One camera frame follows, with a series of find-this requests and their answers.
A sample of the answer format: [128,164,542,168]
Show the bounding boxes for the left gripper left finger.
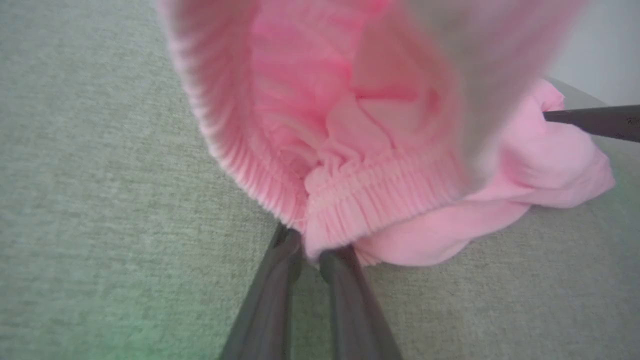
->
[219,224,304,360]

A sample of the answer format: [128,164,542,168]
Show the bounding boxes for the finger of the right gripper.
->
[542,104,640,144]

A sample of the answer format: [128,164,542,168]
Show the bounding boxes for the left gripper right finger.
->
[319,245,404,360]

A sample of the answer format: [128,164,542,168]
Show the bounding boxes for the pink garment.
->
[156,0,617,267]

